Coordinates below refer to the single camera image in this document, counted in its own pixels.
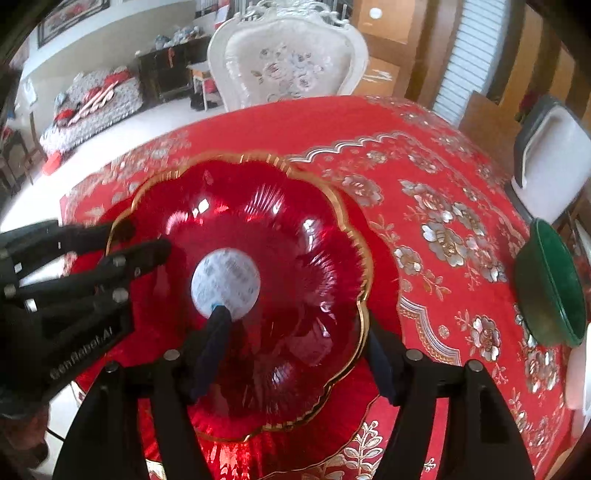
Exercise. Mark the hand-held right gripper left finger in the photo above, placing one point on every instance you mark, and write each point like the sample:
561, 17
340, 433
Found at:
210, 360

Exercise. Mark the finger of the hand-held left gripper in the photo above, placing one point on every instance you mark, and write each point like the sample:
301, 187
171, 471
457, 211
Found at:
143, 256
92, 235

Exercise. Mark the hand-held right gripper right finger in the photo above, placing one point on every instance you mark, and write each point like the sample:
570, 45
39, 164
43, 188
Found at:
381, 362

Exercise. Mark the green bowl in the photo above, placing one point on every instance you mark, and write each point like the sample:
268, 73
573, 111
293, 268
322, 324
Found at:
549, 286

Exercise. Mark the red item on floor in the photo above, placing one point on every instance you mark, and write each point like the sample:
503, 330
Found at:
51, 162

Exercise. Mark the dark wooden desk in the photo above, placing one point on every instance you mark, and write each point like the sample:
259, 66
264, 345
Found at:
14, 157

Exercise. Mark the sofa with patterned cover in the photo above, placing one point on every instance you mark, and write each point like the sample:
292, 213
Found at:
92, 115

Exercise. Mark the dark shoes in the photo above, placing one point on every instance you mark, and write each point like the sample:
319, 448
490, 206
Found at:
203, 102

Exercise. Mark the dark wooden cabinet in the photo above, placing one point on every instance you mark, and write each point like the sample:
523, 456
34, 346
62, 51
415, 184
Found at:
166, 74

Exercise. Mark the small white table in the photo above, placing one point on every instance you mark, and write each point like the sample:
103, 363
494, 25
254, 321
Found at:
198, 69

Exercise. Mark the white plate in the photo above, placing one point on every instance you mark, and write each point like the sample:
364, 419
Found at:
579, 378

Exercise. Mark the red floral tablecloth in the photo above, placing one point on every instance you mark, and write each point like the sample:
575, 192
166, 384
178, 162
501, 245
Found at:
415, 152

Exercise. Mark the clutter on cabinet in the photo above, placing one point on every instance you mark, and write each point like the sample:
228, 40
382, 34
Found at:
180, 37

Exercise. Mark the white ornate upholstered chair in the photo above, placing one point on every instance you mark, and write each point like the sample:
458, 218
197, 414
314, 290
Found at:
286, 69

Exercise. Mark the brown cardboard panel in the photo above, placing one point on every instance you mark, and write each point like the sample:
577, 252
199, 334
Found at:
489, 124

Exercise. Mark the grey and white chair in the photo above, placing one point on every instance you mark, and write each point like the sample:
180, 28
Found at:
554, 157

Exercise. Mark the metal stair railing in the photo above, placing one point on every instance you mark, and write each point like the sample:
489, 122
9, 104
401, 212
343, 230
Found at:
244, 7

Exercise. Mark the small cardboard box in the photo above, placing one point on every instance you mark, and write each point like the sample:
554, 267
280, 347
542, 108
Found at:
381, 76

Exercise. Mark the white slatted shutter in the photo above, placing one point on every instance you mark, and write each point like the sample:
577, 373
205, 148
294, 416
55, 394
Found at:
466, 60

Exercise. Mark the large cardboard box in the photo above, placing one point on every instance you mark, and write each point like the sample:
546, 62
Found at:
392, 27

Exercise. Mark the framed floral wall picture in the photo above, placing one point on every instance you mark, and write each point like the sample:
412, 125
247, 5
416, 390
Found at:
69, 18

